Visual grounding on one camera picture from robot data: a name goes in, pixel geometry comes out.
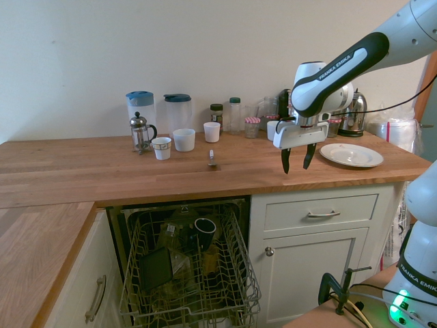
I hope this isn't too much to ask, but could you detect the white ribbed cup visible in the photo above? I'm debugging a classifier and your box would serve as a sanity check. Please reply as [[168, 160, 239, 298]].
[[203, 122, 221, 144]]

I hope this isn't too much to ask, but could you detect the small patterned paper cup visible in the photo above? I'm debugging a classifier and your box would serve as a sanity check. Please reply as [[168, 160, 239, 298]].
[[151, 137, 172, 161]]

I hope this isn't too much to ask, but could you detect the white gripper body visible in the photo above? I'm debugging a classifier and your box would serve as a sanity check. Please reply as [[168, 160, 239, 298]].
[[272, 120, 330, 150]]

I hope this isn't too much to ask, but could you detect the glass french press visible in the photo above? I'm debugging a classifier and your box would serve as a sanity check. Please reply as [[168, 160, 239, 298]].
[[129, 111, 158, 156]]

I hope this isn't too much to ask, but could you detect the dark spice jar black lid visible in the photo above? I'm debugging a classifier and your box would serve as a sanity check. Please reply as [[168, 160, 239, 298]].
[[209, 103, 224, 133]]

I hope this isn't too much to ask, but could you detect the white corner cabinet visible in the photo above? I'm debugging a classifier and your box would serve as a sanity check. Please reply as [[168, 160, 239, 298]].
[[44, 208, 132, 328]]

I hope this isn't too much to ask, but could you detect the clear bottle green lid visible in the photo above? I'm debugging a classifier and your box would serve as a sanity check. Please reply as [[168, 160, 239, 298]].
[[227, 97, 242, 135]]

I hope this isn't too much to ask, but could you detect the wide white mug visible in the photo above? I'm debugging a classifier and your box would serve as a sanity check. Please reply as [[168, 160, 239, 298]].
[[172, 128, 197, 152]]

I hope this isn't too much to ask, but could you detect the clear drinking glass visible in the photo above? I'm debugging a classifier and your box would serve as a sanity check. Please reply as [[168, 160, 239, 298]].
[[244, 104, 262, 120]]

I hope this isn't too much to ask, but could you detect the black camera cable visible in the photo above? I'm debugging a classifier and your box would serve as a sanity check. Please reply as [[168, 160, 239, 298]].
[[327, 73, 437, 115]]

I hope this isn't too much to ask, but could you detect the clear plastic bag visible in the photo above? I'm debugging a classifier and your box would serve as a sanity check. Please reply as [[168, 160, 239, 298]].
[[367, 105, 424, 154]]

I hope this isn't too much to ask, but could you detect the white round cup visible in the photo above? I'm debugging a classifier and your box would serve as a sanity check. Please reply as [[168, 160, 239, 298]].
[[266, 120, 280, 141]]

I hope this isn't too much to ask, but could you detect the yellow cable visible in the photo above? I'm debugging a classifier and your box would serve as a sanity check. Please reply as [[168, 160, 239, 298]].
[[343, 299, 372, 328]]

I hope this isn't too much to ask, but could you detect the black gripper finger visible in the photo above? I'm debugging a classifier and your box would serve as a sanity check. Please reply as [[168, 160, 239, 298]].
[[281, 147, 292, 175], [302, 143, 318, 171]]

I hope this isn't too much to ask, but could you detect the metal drawer handle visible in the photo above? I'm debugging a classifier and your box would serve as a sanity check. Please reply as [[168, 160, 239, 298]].
[[306, 210, 341, 219]]

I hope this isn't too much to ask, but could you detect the clear pitcher dark teal lid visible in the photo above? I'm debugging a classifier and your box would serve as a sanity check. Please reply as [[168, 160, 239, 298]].
[[163, 93, 193, 137]]

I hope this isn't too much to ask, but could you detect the black plastic container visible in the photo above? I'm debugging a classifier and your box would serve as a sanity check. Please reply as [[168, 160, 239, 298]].
[[138, 246, 174, 291]]

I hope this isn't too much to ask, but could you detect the glass jar red checked lid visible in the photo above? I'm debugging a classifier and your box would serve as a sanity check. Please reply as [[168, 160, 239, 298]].
[[244, 117, 262, 139], [327, 117, 343, 138]]

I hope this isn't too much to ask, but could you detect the dishwasher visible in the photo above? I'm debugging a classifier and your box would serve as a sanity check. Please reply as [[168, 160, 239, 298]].
[[104, 195, 262, 328]]

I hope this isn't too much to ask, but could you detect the white plate gold rim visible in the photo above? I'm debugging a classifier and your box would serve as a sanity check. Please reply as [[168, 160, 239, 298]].
[[319, 143, 385, 168]]

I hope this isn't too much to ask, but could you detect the black mug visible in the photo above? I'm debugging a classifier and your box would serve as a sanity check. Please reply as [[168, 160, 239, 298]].
[[193, 217, 218, 252]]

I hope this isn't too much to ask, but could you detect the metal bar cabinet handle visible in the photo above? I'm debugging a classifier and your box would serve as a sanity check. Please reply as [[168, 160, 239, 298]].
[[84, 275, 107, 324]]

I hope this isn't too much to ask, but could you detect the black shaker bottle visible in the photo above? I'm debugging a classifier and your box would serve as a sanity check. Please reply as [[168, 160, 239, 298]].
[[278, 88, 293, 119]]

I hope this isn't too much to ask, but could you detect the dark green C-clamp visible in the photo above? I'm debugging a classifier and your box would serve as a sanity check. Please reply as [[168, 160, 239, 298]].
[[318, 266, 372, 316]]

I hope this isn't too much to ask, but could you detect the printed plastic packaging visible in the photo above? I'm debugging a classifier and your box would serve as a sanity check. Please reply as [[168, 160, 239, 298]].
[[380, 182, 416, 271]]

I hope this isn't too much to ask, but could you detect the clear pitcher light blue lid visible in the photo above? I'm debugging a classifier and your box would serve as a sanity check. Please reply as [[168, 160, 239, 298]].
[[125, 90, 157, 137]]

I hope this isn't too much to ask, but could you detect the stainless steel electric kettle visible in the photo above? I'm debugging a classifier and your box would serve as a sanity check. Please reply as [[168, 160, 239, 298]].
[[337, 89, 369, 138]]

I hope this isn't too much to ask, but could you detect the wooden door frame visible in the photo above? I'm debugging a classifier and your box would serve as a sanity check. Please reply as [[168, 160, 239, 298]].
[[419, 51, 437, 124]]

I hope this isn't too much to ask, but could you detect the white base cabinet with knob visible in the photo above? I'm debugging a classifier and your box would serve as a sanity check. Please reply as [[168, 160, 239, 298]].
[[249, 186, 407, 326]]

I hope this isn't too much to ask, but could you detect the wire dishwasher rack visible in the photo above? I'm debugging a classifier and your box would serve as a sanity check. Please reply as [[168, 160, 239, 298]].
[[119, 201, 262, 328]]

